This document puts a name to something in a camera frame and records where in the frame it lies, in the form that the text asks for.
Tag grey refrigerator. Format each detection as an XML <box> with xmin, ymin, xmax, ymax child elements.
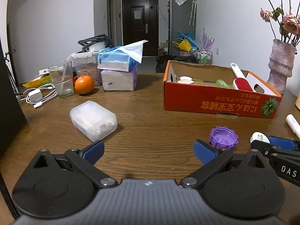
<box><xmin>168</xmin><ymin>0</ymin><xmax>196</xmax><ymax>55</ymax></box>

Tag green spray bottle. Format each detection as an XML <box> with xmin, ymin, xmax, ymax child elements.
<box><xmin>216</xmin><ymin>79</ymin><xmax>231</xmax><ymax>89</ymax></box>

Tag blue tissue pack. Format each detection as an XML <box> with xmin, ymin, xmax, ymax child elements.
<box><xmin>97</xmin><ymin>40</ymin><xmax>148</xmax><ymax>72</ymax></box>

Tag orange cardboard box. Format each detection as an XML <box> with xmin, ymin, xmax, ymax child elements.
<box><xmin>163</xmin><ymin>60</ymin><xmax>282</xmax><ymax>118</ymax></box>

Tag clear food container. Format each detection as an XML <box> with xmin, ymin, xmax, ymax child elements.
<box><xmin>67</xmin><ymin>51</ymin><xmax>102</xmax><ymax>86</ymax></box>

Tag white plastic cotton-swab box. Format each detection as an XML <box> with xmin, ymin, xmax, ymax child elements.
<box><xmin>70</xmin><ymin>100</ymin><xmax>117</xmax><ymax>142</ymax></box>

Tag red white lint brush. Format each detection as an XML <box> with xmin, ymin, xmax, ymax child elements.
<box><xmin>230</xmin><ymin>63</ymin><xmax>253</xmax><ymax>92</ymax></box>

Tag cream thermos jug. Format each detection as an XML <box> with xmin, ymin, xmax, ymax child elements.
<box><xmin>295</xmin><ymin>92</ymin><xmax>300</xmax><ymax>110</ymax></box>

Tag wire trolley with bottles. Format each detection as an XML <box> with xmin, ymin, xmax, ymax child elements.
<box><xmin>196</xmin><ymin>50</ymin><xmax>213</xmax><ymax>65</ymax></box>

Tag dark entrance door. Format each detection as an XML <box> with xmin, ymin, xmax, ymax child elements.
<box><xmin>122</xmin><ymin>0</ymin><xmax>159</xmax><ymax>56</ymax></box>

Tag purple tissue pack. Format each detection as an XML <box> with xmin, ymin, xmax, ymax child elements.
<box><xmin>101</xmin><ymin>66</ymin><xmax>138</xmax><ymax>92</ymax></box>

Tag yellow bag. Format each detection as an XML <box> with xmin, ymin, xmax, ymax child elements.
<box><xmin>172</xmin><ymin>39</ymin><xmax>192</xmax><ymax>52</ymax></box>

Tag pink textured vase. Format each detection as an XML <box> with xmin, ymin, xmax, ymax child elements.
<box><xmin>267</xmin><ymin>39</ymin><xmax>297</xmax><ymax>95</ymax></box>

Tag orange fruit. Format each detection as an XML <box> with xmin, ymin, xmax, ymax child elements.
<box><xmin>74</xmin><ymin>75</ymin><xmax>95</xmax><ymax>95</ymax></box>

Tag black bag on chair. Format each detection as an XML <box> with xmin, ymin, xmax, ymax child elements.
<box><xmin>155</xmin><ymin>54</ymin><xmax>200</xmax><ymax>73</ymax></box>

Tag purple bottle cap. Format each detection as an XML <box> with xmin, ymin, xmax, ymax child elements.
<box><xmin>209</xmin><ymin>127</ymin><xmax>239</xmax><ymax>149</ymax></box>

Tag dried pink roses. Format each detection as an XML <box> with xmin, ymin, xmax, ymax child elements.
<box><xmin>260</xmin><ymin>0</ymin><xmax>299</xmax><ymax>47</ymax></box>

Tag clear drinking glass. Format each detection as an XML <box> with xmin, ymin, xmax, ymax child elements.
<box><xmin>48</xmin><ymin>60</ymin><xmax>74</xmax><ymax>97</ymax></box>

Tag white charger with cable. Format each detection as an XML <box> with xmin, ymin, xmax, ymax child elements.
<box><xmin>19</xmin><ymin>83</ymin><xmax>58</xmax><ymax>109</ymax></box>

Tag small white bottle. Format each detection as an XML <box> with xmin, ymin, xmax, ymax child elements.
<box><xmin>286</xmin><ymin>114</ymin><xmax>300</xmax><ymax>139</ymax></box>

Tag black paper bag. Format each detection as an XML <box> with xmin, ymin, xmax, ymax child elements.
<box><xmin>0</xmin><ymin>47</ymin><xmax>27</xmax><ymax>156</ymax></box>

